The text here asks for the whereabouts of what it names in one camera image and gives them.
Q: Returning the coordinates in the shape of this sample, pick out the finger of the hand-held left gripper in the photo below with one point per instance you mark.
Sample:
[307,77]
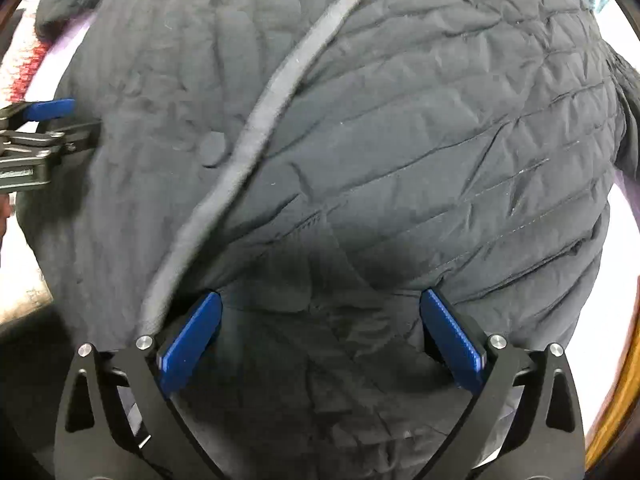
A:
[75,135]
[50,109]

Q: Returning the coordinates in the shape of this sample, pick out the dark quilted jacket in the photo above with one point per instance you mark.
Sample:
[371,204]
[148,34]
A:
[400,160]

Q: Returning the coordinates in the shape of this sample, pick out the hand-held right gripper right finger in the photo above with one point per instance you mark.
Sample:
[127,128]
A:
[452,340]

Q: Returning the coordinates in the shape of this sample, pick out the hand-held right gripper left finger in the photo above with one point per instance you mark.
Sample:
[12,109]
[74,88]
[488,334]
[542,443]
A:
[192,340]

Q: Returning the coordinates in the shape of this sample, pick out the red white patterned blanket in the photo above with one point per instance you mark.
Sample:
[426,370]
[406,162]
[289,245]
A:
[25,70]

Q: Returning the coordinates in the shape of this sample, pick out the wooden bed frame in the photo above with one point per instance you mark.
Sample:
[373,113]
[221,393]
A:
[607,420]

